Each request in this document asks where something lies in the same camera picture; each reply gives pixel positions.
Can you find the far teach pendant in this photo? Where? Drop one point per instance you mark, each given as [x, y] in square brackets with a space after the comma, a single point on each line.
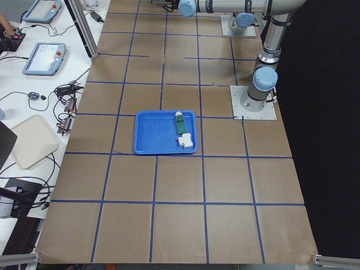
[42, 11]

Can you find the aluminium corner profile left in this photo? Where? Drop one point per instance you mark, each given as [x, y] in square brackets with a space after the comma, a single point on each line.
[18, 259]

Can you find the aluminium corner profile right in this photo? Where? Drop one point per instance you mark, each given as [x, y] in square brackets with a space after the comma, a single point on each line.
[331, 261]

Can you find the aluminium corner profile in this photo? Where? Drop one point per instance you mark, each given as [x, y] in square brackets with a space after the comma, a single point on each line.
[331, 261]
[18, 259]

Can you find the aluminium frame post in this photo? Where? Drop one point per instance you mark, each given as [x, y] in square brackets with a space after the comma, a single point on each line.
[75, 10]

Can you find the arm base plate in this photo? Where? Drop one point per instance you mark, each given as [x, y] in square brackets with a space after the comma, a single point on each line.
[245, 108]
[225, 26]

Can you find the usb hub with cables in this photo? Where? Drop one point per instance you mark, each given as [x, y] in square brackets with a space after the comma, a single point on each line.
[71, 105]

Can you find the beige plastic tray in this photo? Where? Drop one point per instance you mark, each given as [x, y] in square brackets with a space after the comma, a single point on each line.
[34, 141]

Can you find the black power adapter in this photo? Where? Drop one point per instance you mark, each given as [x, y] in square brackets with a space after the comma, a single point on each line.
[97, 18]

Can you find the blue plastic tray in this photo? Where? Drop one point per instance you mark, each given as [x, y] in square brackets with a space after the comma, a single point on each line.
[155, 132]

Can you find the teach pendant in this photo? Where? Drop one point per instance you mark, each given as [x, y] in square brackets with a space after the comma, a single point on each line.
[45, 59]
[42, 11]

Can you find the near teach pendant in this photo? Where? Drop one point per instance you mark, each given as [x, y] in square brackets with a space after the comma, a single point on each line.
[45, 59]

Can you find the green terminal block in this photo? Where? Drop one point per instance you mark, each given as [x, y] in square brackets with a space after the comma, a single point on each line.
[180, 123]

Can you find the round silver puck device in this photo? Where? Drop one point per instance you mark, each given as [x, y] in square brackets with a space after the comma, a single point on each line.
[33, 96]

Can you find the white circuit breaker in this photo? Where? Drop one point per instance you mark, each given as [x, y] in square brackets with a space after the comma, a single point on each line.
[185, 141]

